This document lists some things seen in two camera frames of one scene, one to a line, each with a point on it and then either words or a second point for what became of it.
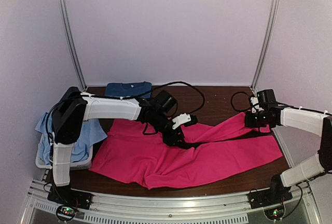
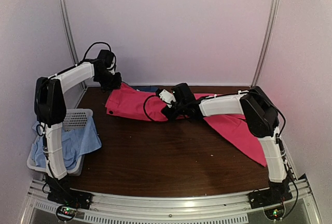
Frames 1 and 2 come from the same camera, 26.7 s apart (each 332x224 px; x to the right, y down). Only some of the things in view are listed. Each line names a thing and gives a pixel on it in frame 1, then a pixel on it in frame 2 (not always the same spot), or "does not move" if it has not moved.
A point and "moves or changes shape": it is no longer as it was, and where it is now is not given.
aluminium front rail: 230,209 does not move
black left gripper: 169,139 to 116,86
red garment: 134,149 moves or changes shape
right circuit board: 275,213 does not move
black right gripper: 248,121 to 170,116
